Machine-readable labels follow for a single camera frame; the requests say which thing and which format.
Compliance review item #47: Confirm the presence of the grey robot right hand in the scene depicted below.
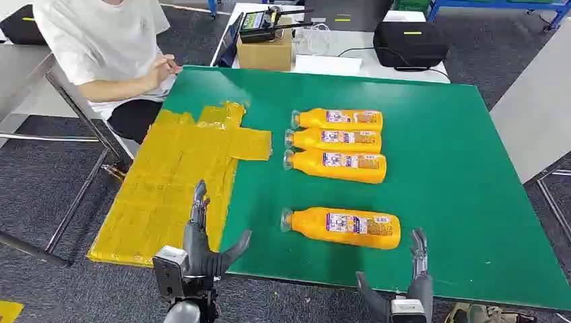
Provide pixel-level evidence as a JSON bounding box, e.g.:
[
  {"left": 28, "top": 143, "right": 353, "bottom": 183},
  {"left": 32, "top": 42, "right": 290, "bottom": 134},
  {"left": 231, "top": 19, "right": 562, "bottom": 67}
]
[{"left": 355, "top": 227, "right": 434, "bottom": 323}]

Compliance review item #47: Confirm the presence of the person's right hand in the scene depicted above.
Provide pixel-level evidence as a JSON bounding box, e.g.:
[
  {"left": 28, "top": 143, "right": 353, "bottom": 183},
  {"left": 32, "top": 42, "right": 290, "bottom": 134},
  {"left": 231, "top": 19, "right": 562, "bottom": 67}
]
[{"left": 149, "top": 54, "right": 183, "bottom": 88}]

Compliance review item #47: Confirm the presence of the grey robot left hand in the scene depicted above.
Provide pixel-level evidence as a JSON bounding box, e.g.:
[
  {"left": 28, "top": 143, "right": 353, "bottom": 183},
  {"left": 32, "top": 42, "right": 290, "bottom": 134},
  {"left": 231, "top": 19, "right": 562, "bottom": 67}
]
[{"left": 182, "top": 180, "right": 253, "bottom": 278}]

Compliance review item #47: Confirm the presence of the orange drink bottle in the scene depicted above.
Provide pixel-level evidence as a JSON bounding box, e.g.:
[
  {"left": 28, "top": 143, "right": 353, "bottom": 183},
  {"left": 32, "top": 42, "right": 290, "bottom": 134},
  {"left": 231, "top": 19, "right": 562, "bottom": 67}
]
[
  {"left": 282, "top": 149, "right": 388, "bottom": 185},
  {"left": 284, "top": 127, "right": 383, "bottom": 154},
  {"left": 279, "top": 207, "right": 402, "bottom": 250},
  {"left": 290, "top": 108, "right": 384, "bottom": 131}
]

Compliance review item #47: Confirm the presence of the tan grey shoe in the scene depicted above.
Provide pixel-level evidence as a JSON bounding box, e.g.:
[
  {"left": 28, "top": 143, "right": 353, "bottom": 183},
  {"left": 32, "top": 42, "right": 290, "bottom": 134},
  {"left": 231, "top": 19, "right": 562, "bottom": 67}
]
[{"left": 444, "top": 303, "right": 536, "bottom": 323}]

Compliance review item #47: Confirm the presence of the yellow sheet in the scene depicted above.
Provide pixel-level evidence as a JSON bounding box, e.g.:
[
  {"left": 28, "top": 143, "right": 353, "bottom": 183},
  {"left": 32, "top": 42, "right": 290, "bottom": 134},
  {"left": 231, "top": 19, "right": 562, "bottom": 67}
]
[{"left": 87, "top": 101, "right": 273, "bottom": 268}]

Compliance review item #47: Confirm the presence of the dark tablet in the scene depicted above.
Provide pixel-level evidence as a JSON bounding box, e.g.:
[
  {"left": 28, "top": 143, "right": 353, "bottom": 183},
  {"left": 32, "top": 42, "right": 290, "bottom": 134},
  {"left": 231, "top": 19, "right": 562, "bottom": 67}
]
[{"left": 213, "top": 12, "right": 245, "bottom": 69}]

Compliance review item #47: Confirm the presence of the person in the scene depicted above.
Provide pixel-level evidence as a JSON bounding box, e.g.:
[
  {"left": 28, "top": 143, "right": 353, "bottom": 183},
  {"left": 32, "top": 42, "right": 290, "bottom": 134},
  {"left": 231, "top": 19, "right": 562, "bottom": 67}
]
[{"left": 32, "top": 0, "right": 183, "bottom": 145}]

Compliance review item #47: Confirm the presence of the cardboard box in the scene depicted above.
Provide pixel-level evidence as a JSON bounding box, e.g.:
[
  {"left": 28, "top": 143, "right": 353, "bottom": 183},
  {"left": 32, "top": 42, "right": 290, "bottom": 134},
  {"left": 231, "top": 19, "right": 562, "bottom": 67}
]
[{"left": 236, "top": 17, "right": 293, "bottom": 72}]

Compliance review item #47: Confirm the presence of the black remote controller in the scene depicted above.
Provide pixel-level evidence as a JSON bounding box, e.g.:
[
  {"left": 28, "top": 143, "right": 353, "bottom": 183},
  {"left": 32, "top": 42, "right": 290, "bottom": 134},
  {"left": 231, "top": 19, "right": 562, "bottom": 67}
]
[{"left": 238, "top": 6, "right": 314, "bottom": 44}]

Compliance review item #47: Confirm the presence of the green mat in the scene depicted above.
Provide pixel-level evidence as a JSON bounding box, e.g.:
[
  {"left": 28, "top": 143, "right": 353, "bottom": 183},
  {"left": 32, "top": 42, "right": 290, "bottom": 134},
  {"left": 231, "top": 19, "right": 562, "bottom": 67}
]
[{"left": 162, "top": 65, "right": 571, "bottom": 312}]

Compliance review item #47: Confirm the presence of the steel table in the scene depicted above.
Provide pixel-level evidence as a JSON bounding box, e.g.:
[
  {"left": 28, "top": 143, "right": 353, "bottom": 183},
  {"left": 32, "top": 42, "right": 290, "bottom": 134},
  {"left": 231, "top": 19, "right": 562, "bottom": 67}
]
[{"left": 0, "top": 44, "right": 135, "bottom": 268}]

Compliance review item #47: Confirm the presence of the white paper sheet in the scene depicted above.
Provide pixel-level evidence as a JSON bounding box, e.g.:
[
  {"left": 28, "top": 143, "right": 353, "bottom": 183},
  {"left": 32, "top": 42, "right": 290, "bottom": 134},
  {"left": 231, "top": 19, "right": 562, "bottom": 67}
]
[{"left": 292, "top": 54, "right": 363, "bottom": 77}]

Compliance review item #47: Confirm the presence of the white table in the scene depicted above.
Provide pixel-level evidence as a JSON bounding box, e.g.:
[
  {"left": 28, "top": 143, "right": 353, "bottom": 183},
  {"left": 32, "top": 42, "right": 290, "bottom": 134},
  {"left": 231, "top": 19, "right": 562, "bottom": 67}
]
[{"left": 209, "top": 2, "right": 451, "bottom": 84}]

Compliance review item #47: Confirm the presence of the yellow floor marker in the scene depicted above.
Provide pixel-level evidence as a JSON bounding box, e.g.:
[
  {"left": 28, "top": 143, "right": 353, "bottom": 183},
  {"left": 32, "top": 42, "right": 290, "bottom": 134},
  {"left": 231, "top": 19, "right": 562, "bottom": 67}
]
[{"left": 0, "top": 301, "right": 24, "bottom": 323}]

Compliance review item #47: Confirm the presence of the grey table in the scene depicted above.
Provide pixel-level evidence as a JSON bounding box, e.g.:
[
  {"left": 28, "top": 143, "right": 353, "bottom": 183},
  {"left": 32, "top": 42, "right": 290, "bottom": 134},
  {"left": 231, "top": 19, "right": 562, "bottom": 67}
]
[{"left": 489, "top": 20, "right": 571, "bottom": 244}]

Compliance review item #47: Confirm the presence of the green crate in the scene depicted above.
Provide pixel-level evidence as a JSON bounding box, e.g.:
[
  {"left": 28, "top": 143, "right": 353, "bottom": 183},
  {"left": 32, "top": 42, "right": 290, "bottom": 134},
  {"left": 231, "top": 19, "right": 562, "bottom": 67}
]
[{"left": 392, "top": 0, "right": 432, "bottom": 13}]

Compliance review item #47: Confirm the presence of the blue metal rack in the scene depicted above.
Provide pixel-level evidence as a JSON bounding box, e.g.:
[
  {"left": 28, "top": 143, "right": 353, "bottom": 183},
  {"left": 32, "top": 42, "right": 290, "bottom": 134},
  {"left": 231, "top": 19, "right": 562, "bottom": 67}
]
[{"left": 427, "top": 0, "right": 571, "bottom": 32}]

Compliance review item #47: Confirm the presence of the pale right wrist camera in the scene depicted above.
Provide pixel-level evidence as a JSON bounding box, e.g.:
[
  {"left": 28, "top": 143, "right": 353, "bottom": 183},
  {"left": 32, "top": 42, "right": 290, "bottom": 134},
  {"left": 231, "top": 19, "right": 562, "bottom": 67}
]
[{"left": 390, "top": 298, "right": 428, "bottom": 323}]

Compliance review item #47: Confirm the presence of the white cable bundle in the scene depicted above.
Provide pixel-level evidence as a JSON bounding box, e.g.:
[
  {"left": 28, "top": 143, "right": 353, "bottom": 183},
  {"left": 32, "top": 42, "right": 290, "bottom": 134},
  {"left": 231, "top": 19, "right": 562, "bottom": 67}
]
[{"left": 294, "top": 23, "right": 332, "bottom": 57}]

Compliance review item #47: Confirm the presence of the black cable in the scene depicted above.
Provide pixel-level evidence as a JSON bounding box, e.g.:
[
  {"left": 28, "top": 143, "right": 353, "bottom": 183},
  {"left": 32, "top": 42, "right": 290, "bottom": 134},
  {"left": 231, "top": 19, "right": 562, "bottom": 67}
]
[{"left": 337, "top": 46, "right": 451, "bottom": 83}]

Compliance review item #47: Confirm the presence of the black case with cable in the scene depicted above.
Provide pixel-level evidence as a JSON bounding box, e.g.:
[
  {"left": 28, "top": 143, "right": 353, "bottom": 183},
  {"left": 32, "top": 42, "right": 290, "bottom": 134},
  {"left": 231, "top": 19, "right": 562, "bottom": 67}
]
[{"left": 373, "top": 21, "right": 450, "bottom": 71}]

